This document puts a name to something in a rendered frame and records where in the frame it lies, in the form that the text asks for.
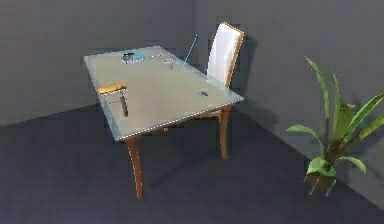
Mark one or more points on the small blue card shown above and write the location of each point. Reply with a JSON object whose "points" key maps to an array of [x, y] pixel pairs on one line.
{"points": [[202, 94]]}

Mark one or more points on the glass table with wooden legs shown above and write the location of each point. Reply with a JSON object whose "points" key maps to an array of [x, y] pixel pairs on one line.
{"points": [[160, 90]]}

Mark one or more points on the thin blue stick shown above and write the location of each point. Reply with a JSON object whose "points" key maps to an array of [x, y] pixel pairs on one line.
{"points": [[190, 50]]}

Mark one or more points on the blue and black flat object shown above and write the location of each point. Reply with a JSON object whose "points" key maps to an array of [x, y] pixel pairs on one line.
{"points": [[132, 57]]}

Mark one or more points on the green house plant in pot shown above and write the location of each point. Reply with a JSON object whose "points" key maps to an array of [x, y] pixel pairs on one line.
{"points": [[336, 133]]}

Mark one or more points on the white chair with wooden frame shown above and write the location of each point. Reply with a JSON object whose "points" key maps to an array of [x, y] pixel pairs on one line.
{"points": [[222, 55]]}

